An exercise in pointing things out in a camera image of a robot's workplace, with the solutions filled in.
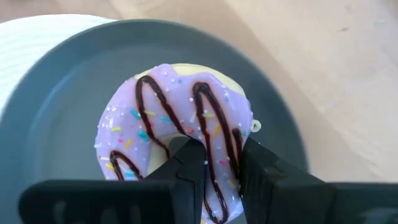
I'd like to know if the white round woven placemat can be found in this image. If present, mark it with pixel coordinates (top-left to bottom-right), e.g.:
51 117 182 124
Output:
0 14 118 110

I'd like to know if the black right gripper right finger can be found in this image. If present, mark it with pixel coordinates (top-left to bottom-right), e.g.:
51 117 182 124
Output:
238 136 398 224

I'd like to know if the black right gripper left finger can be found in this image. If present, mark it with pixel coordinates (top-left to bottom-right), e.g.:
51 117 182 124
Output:
18 136 208 224

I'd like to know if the dark grey round plate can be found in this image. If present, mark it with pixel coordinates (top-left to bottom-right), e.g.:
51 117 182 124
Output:
0 19 308 224

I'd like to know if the lilac glazed chocolate-drizzle donut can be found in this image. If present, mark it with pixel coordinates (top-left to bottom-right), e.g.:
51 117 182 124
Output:
94 63 261 224

